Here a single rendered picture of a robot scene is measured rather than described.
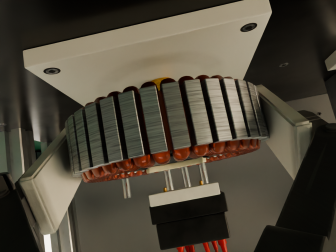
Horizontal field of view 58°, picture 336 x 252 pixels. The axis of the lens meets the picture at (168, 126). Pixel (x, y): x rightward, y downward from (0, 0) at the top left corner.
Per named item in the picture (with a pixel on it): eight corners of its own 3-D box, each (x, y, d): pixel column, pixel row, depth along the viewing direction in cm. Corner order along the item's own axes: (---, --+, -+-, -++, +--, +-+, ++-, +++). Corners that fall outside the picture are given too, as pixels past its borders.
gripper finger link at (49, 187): (56, 234, 14) (40, 237, 14) (90, 164, 20) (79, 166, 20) (32, 177, 13) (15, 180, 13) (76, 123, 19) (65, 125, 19)
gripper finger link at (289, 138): (293, 124, 12) (312, 121, 12) (250, 86, 19) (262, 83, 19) (299, 189, 13) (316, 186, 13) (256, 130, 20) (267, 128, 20)
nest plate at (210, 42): (21, 49, 18) (23, 68, 18) (267, -7, 17) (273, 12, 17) (100, 108, 33) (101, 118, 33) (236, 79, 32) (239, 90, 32)
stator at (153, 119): (19, 103, 13) (28, 189, 12) (277, 47, 12) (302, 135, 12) (101, 136, 24) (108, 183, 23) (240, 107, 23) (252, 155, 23)
